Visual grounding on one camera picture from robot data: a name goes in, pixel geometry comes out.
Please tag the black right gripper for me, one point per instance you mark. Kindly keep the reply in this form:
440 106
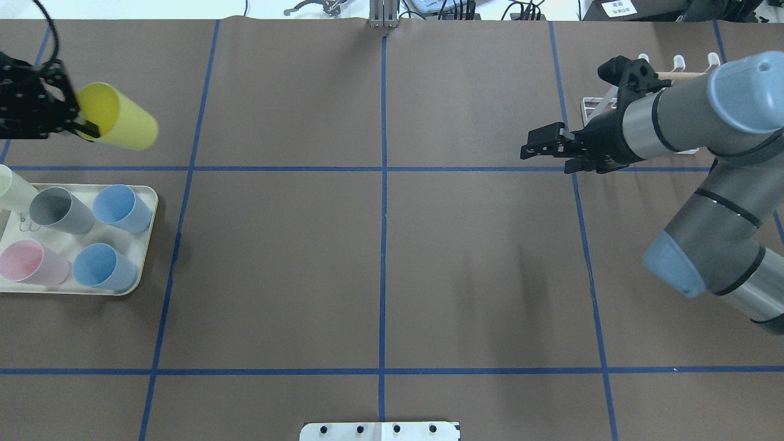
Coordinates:
607 142

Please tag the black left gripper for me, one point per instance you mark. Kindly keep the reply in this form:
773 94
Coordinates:
29 105

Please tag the yellow plastic cup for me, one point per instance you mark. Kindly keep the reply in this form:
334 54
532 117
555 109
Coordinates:
120 121

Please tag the blue plastic cup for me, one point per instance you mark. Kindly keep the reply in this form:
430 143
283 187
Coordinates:
101 266
120 207

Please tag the pink plastic cup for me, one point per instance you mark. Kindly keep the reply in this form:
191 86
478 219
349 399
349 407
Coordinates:
28 261

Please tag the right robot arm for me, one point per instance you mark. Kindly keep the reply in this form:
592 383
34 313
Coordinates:
735 113

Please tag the grey plastic cup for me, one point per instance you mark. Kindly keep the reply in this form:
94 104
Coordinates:
58 209

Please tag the cream plastic cup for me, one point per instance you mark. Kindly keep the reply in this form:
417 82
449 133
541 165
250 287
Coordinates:
16 193

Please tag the blue plastic cup front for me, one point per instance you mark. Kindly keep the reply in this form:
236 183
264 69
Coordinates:
101 266

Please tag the cream plastic tray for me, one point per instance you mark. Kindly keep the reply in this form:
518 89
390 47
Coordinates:
134 246

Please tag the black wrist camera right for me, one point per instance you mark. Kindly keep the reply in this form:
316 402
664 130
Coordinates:
634 79

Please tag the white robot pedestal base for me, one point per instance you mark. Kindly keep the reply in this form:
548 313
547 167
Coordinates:
406 430

